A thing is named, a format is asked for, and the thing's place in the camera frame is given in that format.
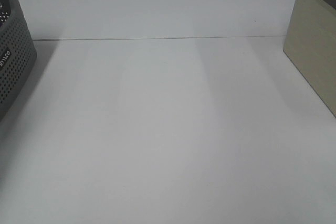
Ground grey perforated plastic basket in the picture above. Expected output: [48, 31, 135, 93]
[1, 0, 37, 119]

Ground beige bin with grey rim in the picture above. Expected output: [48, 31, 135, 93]
[283, 0, 335, 114]

